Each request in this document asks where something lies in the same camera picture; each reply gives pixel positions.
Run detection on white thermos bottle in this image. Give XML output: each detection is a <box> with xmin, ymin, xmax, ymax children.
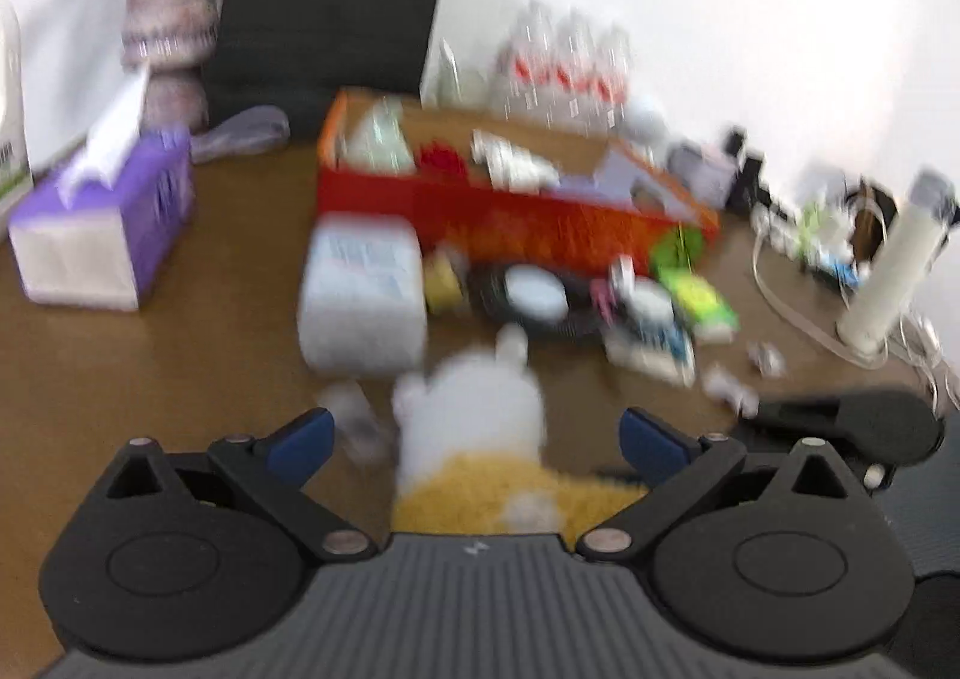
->
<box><xmin>835</xmin><ymin>167</ymin><xmax>960</xmax><ymax>359</ymax></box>

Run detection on brown round stand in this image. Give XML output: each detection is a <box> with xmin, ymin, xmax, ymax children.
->
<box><xmin>846</xmin><ymin>179</ymin><xmax>899</xmax><ymax>262</ymax></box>

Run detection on pink clip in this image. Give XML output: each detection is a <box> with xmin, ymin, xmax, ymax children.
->
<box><xmin>591</xmin><ymin>257</ymin><xmax>640</xmax><ymax>322</ymax></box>

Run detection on blue wipes packet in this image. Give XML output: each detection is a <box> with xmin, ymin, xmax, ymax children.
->
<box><xmin>604</xmin><ymin>315</ymin><xmax>698</xmax><ymax>389</ymax></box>

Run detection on large white tissue pack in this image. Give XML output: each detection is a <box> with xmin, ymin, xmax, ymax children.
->
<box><xmin>297</xmin><ymin>214</ymin><xmax>430</xmax><ymax>378</ymax></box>

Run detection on grey tin box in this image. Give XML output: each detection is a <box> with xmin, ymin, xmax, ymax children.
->
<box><xmin>666</xmin><ymin>139</ymin><xmax>741</xmax><ymax>209</ymax></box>

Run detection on purple tissue box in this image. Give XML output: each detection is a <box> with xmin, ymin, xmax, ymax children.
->
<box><xmin>7</xmin><ymin>65</ymin><xmax>198</xmax><ymax>313</ymax></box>

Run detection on clear water bottle red label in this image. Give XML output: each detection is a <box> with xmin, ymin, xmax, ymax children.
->
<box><xmin>547</xmin><ymin>10</ymin><xmax>599</xmax><ymax>125</ymax></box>
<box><xmin>493</xmin><ymin>0</ymin><xmax>557</xmax><ymax>119</ymax></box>
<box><xmin>592</xmin><ymin>23</ymin><xmax>636</xmax><ymax>127</ymax></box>

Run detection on patterned vase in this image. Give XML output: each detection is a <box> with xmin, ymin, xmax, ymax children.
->
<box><xmin>120</xmin><ymin>0</ymin><xmax>224</xmax><ymax>131</ymax></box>

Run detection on white round speaker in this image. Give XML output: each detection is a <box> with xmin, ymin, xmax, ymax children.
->
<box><xmin>625</xmin><ymin>96</ymin><xmax>670</xmax><ymax>142</ymax></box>

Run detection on orange cardboard box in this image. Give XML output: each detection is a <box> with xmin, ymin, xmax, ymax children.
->
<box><xmin>315</xmin><ymin>88</ymin><xmax>721</xmax><ymax>277</ymax></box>

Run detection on black chair back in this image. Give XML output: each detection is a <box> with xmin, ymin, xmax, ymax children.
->
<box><xmin>199</xmin><ymin>0</ymin><xmax>464</xmax><ymax>142</ymax></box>

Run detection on blue black cable bundle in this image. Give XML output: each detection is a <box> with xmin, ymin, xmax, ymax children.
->
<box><xmin>799</xmin><ymin>250</ymin><xmax>865</xmax><ymax>292</ymax></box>

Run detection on white and yellow plush toy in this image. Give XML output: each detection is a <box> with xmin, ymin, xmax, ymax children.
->
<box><xmin>390</xmin><ymin>323</ymin><xmax>647</xmax><ymax>551</ymax></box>

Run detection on white printed tube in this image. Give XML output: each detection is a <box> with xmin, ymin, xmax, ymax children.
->
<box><xmin>471</xmin><ymin>128</ymin><xmax>561</xmax><ymax>194</ymax></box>

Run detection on small cookie packet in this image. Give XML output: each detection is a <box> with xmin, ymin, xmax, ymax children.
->
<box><xmin>748</xmin><ymin>340</ymin><xmax>786</xmax><ymax>378</ymax></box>

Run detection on clear glass figurine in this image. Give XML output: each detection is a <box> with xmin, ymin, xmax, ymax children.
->
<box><xmin>343</xmin><ymin>100</ymin><xmax>415</xmax><ymax>175</ymax></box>

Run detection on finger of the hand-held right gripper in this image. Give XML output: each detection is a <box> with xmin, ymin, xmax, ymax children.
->
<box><xmin>741</xmin><ymin>394</ymin><xmax>850</xmax><ymax>438</ymax></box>

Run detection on clear plastic wrapper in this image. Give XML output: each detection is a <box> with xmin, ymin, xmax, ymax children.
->
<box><xmin>703</xmin><ymin>365</ymin><xmax>760</xmax><ymax>416</ymax></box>

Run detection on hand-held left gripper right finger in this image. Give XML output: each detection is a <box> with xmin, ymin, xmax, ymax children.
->
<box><xmin>576</xmin><ymin>406</ymin><xmax>863</xmax><ymax>562</ymax></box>

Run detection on yellow tape roll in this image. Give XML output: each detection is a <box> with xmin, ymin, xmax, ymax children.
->
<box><xmin>423</xmin><ymin>250</ymin><xmax>471</xmax><ymax>314</ymax></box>

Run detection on grey purple cloth pouch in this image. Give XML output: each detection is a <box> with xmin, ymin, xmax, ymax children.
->
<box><xmin>190</xmin><ymin>105</ymin><xmax>292</xmax><ymax>165</ymax></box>

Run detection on white power adapter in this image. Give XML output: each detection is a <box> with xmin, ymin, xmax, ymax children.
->
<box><xmin>502</xmin><ymin>265</ymin><xmax>569</xmax><ymax>325</ymax></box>

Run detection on green spray bottle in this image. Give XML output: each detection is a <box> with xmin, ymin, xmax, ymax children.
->
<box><xmin>797</xmin><ymin>201</ymin><xmax>827</xmax><ymax>262</ymax></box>

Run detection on tall black box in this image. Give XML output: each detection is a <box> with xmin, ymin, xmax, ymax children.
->
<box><xmin>726</xmin><ymin>154</ymin><xmax>767</xmax><ymax>214</ymax></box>

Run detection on green tissue pack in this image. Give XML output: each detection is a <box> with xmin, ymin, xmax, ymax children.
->
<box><xmin>666</xmin><ymin>270</ymin><xmax>741</xmax><ymax>344</ymax></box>

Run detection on red rose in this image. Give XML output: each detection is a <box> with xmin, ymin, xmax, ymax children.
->
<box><xmin>416</xmin><ymin>141</ymin><xmax>471</xmax><ymax>183</ymax></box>

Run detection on thick white cable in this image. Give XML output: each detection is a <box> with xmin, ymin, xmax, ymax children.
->
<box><xmin>751</xmin><ymin>221</ymin><xmax>887</xmax><ymax>370</ymax></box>

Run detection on thin white cables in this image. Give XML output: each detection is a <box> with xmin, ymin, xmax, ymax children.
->
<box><xmin>889</xmin><ymin>308</ymin><xmax>960</xmax><ymax>417</ymax></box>

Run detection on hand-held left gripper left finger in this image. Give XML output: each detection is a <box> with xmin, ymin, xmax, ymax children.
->
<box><xmin>105</xmin><ymin>407</ymin><xmax>380</xmax><ymax>562</ymax></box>

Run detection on glass cup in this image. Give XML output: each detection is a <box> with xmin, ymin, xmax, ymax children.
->
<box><xmin>433</xmin><ymin>40</ymin><xmax>490</xmax><ymax>112</ymax></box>

